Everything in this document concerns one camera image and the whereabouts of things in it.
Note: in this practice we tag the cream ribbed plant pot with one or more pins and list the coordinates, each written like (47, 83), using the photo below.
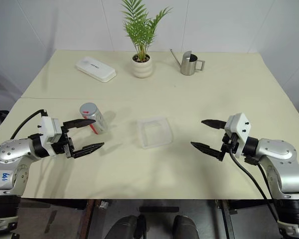
(142, 68)

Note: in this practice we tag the green palm plant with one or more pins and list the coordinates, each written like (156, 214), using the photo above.
(140, 27)

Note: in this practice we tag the silver and red can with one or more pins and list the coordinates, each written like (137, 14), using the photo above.
(99, 124)

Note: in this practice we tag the brown table leg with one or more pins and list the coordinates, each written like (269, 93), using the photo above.
(87, 219)

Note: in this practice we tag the white rectangular box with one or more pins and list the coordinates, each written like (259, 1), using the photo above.
(96, 68)

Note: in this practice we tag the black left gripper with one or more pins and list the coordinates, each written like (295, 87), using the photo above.
(67, 147)

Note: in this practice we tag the clear plastic container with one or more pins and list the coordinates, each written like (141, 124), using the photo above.
(154, 132)

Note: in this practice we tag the dark rounded shape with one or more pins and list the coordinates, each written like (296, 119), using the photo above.
(185, 227)
(125, 227)

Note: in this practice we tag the black crossbar under table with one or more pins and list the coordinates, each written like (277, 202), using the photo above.
(158, 209)

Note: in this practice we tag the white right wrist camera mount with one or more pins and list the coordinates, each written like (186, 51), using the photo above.
(238, 127)

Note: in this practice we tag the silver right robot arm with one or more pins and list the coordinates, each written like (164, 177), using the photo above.
(281, 159)

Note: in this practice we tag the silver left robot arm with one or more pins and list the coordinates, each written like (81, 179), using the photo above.
(13, 152)

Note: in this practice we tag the dark table leg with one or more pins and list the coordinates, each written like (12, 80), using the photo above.
(225, 219)

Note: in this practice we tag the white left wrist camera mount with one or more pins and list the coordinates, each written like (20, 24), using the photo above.
(48, 128)

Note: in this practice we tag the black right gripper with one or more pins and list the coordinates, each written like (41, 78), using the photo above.
(229, 143)

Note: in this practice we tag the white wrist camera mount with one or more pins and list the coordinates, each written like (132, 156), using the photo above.
(48, 128)
(238, 127)

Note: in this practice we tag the steel watering can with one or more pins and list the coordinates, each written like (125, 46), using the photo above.
(188, 64)

